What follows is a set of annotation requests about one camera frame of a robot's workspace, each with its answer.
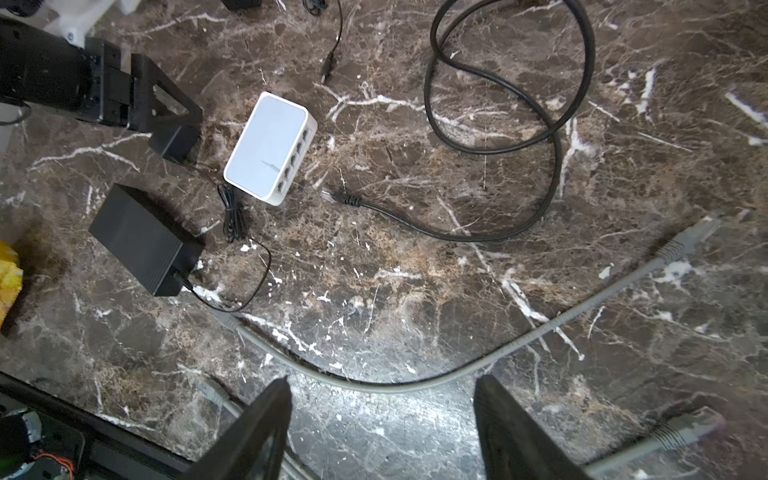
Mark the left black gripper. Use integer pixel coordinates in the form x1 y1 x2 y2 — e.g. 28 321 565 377
80 37 203 162

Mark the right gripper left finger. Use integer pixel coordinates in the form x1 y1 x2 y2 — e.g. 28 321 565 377
181 378 292 479

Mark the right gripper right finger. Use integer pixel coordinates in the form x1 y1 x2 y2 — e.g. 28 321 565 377
473 375 588 479

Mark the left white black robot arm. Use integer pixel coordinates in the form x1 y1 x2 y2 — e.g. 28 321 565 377
1 1 202 164

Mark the small black power adapter far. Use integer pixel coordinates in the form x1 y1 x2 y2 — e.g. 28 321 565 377
222 0 262 12

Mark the yellow snack bag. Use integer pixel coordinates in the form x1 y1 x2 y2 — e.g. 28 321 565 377
0 241 24 325

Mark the white network switch box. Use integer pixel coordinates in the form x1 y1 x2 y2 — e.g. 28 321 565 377
223 92 317 206

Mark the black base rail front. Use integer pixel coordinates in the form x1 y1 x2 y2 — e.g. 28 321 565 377
1 373 192 479

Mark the grey ethernet cable lower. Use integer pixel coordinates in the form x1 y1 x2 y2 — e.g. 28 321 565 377
191 377 727 480

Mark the grey ethernet cable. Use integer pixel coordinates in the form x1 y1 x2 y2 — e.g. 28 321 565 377
191 377 727 480
203 217 721 395

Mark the grey ethernet cable upper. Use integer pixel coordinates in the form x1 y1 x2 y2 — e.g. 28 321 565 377
203 217 721 395

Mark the black coiled ethernet cable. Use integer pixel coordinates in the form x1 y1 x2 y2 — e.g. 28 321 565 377
320 0 597 244

